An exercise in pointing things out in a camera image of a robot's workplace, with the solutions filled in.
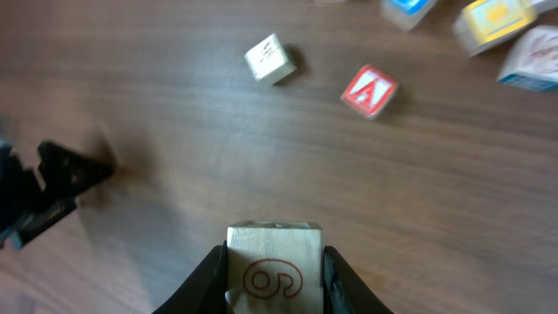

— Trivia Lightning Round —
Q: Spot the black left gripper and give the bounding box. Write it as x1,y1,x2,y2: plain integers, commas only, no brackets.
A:
1,140,114,250

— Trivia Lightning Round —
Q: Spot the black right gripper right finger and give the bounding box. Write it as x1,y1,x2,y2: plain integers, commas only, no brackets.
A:
323,246,393,314

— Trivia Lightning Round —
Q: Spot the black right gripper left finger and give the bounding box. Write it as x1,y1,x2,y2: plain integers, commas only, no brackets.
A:
153,243,228,314

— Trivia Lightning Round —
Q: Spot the small white red-drawing block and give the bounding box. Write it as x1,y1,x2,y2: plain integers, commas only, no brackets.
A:
225,221,324,314

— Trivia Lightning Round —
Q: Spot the red letter A block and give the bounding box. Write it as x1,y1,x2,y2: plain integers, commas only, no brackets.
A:
340,65,399,119

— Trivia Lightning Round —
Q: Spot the cream green-side wooden block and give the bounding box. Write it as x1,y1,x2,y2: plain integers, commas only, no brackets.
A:
244,33,297,85

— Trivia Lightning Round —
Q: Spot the blue letter D block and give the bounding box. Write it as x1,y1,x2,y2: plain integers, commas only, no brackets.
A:
380,0,438,31

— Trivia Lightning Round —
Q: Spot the white top blue-side block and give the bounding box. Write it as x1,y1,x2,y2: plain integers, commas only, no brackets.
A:
496,25,557,92

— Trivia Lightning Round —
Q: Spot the yellow top wooden block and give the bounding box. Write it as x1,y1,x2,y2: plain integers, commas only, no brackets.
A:
453,0,538,57

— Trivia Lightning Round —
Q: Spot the white picture wooden block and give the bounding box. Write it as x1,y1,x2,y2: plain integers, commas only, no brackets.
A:
529,0,558,14

